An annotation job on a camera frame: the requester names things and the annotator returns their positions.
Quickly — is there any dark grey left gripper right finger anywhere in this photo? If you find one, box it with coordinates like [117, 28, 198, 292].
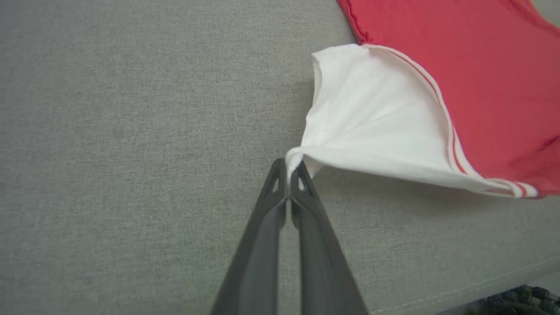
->
[290, 161, 371, 315]

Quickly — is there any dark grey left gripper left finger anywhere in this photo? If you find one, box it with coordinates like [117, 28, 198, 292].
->
[210, 158, 290, 315]

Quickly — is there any red and white jersey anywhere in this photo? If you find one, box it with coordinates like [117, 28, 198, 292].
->
[285, 0, 560, 200]

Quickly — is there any grey fabric sofa cushion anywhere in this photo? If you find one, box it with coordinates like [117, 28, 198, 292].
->
[0, 0, 560, 315]

